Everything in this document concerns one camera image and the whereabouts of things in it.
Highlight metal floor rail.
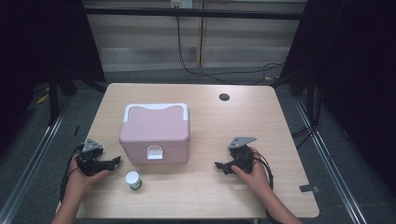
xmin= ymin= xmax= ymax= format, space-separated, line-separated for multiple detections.
xmin=0 ymin=102 xmax=73 ymax=224
xmin=293 ymin=97 xmax=368 ymax=224

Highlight grey tape strip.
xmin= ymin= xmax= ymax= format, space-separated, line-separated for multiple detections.
xmin=299 ymin=184 xmax=320 ymax=194

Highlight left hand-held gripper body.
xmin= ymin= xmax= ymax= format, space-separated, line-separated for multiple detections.
xmin=77 ymin=138 xmax=106 ymax=177

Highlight small white-capped jar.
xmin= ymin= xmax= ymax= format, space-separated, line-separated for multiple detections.
xmin=125 ymin=171 xmax=143 ymax=190

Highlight black curtain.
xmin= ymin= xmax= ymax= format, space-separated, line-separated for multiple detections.
xmin=0 ymin=0 xmax=106 ymax=150
xmin=279 ymin=0 xmax=396 ymax=194

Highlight person's left hand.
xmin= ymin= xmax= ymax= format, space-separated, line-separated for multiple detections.
xmin=64 ymin=154 xmax=110 ymax=201

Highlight white wall socket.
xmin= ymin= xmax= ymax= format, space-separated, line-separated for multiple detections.
xmin=170 ymin=0 xmax=194 ymax=9

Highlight black metal stand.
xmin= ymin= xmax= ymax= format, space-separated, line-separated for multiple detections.
xmin=46 ymin=71 xmax=78 ymax=127

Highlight black wall cable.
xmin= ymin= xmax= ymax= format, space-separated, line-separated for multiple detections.
xmin=176 ymin=15 xmax=286 ymax=86

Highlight yellow floor tape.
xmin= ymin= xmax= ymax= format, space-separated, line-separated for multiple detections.
xmin=36 ymin=92 xmax=50 ymax=105

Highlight pink storage box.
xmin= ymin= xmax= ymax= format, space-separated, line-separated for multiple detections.
xmin=119 ymin=102 xmax=191 ymax=165

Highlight black floor cables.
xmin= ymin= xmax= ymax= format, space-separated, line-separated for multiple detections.
xmin=290 ymin=124 xmax=318 ymax=149

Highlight black horizontal bar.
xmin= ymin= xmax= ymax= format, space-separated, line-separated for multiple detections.
xmin=83 ymin=7 xmax=307 ymax=21

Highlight person's right hand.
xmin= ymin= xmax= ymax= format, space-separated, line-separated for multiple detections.
xmin=231 ymin=147 xmax=273 ymax=200

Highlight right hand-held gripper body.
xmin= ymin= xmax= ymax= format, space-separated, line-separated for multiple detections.
xmin=227 ymin=136 xmax=257 ymax=175

